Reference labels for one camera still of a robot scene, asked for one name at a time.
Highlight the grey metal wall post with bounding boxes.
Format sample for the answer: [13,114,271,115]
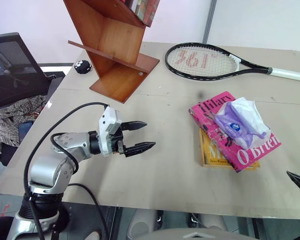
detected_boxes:
[202,0,218,45]

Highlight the black mesh office chair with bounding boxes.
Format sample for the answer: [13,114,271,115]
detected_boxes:
[0,32,67,167]

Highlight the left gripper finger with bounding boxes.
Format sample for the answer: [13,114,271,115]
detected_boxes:
[124,141,157,158]
[122,120,148,133]

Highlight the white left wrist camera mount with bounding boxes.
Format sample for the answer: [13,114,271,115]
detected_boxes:
[98,105,124,158]

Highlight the yellow book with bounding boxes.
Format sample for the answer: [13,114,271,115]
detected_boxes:
[198,127,261,171]

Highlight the books on shelf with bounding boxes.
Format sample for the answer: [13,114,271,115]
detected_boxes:
[129,0,161,28]

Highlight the black round plush toy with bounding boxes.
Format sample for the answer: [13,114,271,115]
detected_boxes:
[74,59,93,75]

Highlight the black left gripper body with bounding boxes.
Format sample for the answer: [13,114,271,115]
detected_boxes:
[108,122,128,158]

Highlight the pink Hilary O'Brien book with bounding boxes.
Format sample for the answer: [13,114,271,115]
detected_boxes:
[188,91,283,174]

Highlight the brown wooden bookshelf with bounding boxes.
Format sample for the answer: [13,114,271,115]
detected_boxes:
[62,0,161,104]

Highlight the checked cloth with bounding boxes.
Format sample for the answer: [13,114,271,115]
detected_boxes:
[0,94,50,154]

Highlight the purple tissue pack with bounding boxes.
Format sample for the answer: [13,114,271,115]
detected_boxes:
[213,96,272,149]

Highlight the black tennis racket white grip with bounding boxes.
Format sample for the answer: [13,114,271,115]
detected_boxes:
[164,42,300,83]

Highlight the blue flat item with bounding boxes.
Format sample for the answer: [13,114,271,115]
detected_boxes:
[18,120,35,142]

